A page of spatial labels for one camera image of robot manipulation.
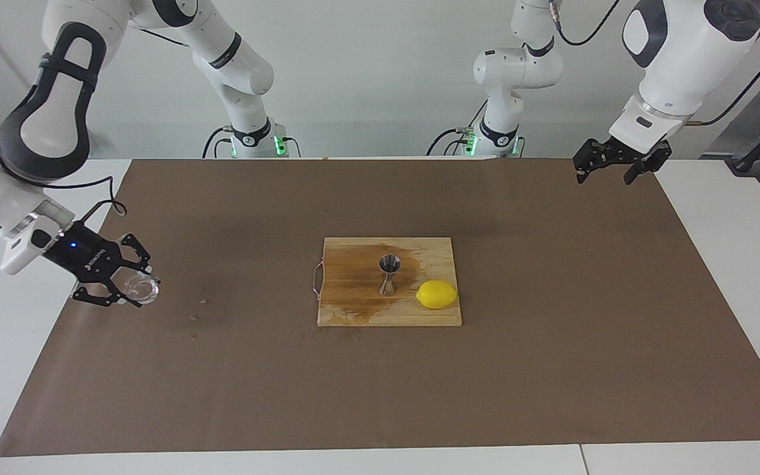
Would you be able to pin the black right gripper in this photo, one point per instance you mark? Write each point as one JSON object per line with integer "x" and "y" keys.
{"x": 90, "y": 258}

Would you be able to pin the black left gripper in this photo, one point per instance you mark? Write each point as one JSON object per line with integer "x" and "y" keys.
{"x": 634, "y": 155}

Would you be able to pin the small clear glass cup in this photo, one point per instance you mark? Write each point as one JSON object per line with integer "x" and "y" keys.
{"x": 144, "y": 289}

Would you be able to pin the steel double jigger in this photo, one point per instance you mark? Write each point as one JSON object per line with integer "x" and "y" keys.
{"x": 389, "y": 267}

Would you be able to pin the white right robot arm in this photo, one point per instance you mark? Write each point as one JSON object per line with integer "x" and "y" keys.
{"x": 57, "y": 112}

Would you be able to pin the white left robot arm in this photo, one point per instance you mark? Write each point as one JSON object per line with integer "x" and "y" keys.
{"x": 683, "y": 59}

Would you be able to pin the yellow lemon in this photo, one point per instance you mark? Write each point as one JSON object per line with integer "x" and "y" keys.
{"x": 437, "y": 294}

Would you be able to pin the wooden cutting board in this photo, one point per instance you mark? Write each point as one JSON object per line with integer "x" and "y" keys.
{"x": 353, "y": 310}

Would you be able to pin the brown paper table mat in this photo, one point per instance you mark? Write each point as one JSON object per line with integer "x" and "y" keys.
{"x": 380, "y": 382}

